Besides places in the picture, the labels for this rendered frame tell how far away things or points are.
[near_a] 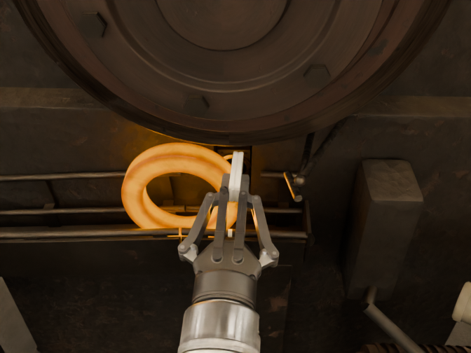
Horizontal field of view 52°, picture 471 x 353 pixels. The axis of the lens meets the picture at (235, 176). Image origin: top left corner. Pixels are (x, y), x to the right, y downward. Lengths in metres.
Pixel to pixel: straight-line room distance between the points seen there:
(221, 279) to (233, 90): 0.21
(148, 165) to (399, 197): 0.35
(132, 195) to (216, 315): 0.28
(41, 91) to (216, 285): 0.43
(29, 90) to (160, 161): 0.26
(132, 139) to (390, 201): 0.39
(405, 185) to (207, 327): 0.36
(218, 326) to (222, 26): 0.30
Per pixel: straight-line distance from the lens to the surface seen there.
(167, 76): 0.48
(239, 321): 0.53
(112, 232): 0.77
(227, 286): 0.55
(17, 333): 1.60
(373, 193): 0.70
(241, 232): 0.61
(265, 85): 0.48
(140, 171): 0.70
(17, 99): 0.81
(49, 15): 0.56
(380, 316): 0.81
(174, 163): 0.68
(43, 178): 0.85
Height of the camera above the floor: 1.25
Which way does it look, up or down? 40 degrees down
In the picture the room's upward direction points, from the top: straight up
